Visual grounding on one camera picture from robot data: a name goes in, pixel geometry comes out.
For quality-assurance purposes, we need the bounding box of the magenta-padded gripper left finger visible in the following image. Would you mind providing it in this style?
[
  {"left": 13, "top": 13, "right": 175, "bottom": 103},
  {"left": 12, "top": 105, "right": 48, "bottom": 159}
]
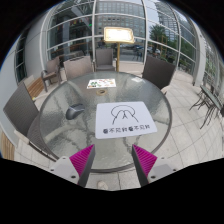
[{"left": 49, "top": 143, "right": 96, "bottom": 188}]

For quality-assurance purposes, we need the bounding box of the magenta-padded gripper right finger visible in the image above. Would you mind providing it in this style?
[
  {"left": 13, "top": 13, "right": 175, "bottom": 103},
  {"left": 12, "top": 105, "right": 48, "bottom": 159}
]
[{"left": 131, "top": 143, "right": 178, "bottom": 188}]

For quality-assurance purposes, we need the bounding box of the white mouse pad with drawing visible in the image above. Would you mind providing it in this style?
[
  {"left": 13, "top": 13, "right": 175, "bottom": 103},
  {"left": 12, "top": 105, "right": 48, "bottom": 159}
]
[{"left": 94, "top": 101, "right": 158, "bottom": 140}]

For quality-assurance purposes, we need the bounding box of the wooden slat bench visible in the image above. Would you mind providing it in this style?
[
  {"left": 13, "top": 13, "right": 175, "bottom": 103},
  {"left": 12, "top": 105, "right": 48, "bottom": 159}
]
[
  {"left": 19, "top": 74, "right": 46, "bottom": 101},
  {"left": 0, "top": 131, "right": 16, "bottom": 161}
]

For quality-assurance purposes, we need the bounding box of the green metal bistro table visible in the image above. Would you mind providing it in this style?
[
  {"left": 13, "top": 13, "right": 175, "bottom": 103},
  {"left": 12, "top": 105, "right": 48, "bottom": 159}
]
[{"left": 199, "top": 84, "right": 224, "bottom": 130}]

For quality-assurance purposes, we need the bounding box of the white sheet with food pictures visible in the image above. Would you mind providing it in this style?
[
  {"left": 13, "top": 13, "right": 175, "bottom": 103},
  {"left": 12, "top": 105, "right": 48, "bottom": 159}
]
[{"left": 86, "top": 78, "right": 117, "bottom": 90}]

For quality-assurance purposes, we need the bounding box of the golden menu stand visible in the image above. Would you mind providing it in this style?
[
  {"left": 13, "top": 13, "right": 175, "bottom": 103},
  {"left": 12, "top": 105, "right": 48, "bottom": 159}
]
[{"left": 102, "top": 26, "right": 136, "bottom": 73}]

